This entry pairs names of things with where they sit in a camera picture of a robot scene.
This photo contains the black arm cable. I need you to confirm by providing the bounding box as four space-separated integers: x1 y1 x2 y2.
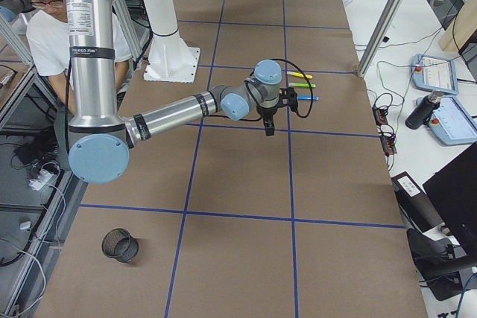
238 57 318 124

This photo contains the person in white shirt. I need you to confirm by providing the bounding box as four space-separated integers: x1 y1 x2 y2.
10 0 135 170

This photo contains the yellow highlighter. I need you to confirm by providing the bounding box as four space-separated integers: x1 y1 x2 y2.
286 71 313 80

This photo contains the teach pendant far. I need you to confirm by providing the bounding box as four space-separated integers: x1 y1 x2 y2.
411 54 459 95

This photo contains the green highlighter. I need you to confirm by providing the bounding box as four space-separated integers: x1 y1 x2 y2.
288 83 316 89

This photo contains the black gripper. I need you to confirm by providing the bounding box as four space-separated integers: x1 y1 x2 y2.
256 87 298 136

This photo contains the black water bottle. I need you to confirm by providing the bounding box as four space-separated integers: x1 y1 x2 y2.
405 91 444 130

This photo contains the blue highlighter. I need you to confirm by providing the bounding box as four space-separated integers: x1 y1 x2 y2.
297 95 320 101

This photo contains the near black mesh cup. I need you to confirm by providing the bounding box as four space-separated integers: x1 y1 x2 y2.
101 228 139 263

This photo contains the aluminium frame post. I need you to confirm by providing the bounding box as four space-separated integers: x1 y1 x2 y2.
355 0 403 77

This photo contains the teach pendant near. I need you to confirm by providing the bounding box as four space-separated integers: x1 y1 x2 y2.
426 95 476 146

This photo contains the teach pendant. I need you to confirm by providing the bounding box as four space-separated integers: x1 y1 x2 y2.
411 54 459 95
426 95 476 146

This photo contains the black monitor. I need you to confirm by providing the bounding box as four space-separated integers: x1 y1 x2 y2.
423 143 476 253

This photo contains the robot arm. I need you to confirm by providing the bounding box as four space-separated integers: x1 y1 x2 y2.
66 0 298 184

